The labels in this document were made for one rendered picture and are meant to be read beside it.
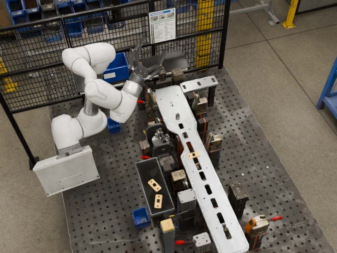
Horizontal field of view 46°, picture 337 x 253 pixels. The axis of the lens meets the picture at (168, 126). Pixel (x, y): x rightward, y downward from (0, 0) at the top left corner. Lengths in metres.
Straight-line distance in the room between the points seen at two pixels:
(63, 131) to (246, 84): 2.44
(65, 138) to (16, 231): 1.26
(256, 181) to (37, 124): 2.41
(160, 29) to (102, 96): 1.42
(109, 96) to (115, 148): 1.29
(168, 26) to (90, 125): 0.99
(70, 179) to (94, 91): 1.18
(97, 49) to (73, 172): 0.90
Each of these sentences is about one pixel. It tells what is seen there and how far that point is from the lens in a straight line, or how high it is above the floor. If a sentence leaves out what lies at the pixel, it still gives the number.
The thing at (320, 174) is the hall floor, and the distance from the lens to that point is 3.97.
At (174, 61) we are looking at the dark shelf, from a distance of 3.22.
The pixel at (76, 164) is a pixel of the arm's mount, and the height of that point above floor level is 0.95.
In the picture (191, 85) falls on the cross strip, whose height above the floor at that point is 1.00.
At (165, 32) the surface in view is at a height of 1.23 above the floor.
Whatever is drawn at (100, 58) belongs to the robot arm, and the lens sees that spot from 2.41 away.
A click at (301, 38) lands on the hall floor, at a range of 5.30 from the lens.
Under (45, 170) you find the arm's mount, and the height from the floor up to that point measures 1.00.
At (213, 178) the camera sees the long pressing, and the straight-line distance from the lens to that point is 2.56.
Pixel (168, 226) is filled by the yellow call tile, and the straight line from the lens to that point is 2.22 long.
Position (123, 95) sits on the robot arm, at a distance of 1.91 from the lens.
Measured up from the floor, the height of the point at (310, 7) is 0.20.
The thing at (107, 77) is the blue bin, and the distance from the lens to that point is 3.04.
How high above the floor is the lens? 3.18
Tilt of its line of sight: 51 degrees down
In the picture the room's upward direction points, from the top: 2 degrees counter-clockwise
